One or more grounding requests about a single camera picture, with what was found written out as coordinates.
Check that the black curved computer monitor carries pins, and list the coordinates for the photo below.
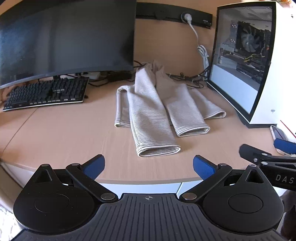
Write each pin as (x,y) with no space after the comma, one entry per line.
(69,34)

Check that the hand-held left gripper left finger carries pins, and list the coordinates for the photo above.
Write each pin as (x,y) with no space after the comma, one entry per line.
(94,166)

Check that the black mechanical keyboard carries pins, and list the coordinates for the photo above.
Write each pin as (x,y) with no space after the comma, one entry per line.
(46,91)

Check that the white smartphone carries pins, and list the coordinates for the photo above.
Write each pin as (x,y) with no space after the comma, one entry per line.
(277,132)

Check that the black wall power rail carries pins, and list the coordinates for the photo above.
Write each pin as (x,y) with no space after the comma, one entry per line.
(161,14)

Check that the white textured rug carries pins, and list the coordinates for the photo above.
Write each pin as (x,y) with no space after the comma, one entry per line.
(5,217)

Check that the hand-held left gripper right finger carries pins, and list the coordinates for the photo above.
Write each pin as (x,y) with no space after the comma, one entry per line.
(204,168)

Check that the white glass-sided computer case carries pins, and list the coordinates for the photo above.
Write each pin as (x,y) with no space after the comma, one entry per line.
(277,69)

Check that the thin red stick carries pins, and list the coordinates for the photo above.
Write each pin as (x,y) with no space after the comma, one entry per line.
(288,127)

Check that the beige striped pants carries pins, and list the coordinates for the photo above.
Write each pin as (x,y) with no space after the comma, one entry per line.
(148,111)

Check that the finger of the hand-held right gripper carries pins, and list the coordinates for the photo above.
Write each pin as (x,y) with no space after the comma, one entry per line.
(249,150)
(285,146)

